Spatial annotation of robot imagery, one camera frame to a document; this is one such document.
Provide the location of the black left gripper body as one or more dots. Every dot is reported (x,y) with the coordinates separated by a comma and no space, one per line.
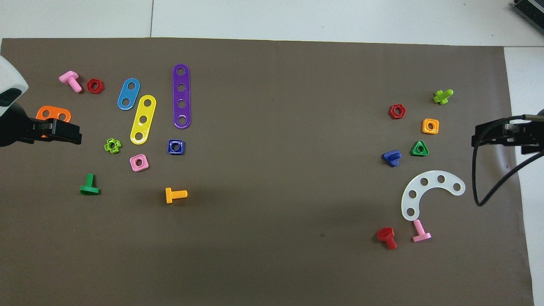
(17,129)

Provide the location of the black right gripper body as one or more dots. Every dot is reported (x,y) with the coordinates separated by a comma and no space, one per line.
(527,136)

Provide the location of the dark blue triangle screw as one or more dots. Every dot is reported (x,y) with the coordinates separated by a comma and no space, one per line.
(390,157)

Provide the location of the dark blue square nut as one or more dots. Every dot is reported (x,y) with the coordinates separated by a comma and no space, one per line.
(181,151)

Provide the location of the lime green cross nut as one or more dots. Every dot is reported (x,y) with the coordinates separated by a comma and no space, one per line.
(107,146)

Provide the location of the red hexagon plastic nut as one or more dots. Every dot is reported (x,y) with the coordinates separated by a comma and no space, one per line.
(89,86)
(392,112)

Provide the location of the pink plastic screw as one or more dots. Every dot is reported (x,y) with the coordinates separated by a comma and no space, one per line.
(69,77)
(418,227)

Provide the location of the green plastic screw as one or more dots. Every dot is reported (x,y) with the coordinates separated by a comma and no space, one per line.
(89,180)

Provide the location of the lime green cross screw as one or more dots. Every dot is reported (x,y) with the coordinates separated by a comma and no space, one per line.
(442,97)

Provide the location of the orange square plastic nut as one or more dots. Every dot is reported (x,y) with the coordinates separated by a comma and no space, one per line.
(425,131)

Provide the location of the green triangle plastic nut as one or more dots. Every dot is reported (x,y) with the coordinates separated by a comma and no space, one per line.
(414,153)

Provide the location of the pink square plastic nut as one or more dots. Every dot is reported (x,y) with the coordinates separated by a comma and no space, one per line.
(144,166)

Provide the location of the orange plastic screw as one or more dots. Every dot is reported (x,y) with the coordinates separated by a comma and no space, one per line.
(169,195)

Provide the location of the red hexagon plastic screw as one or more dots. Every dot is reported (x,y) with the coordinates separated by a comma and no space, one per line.
(385,233)

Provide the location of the orange three-hole angled plate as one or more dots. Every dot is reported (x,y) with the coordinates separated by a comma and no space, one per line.
(54,110)

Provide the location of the white curved five-hole plate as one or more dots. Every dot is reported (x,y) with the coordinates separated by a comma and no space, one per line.
(432,177)

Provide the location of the blue two-hole plastic plate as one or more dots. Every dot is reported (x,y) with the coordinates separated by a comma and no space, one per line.
(128,94)

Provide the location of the yellow three-hole plastic plate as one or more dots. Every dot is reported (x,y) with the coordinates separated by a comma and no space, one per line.
(145,111)

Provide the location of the purple four-hole plastic plate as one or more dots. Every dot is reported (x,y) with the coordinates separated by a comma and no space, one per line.
(181,96)

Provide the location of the black ribbed metal device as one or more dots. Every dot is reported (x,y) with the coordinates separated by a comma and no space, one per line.
(531,10)

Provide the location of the brown table mat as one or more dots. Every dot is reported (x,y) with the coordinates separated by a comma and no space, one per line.
(272,170)

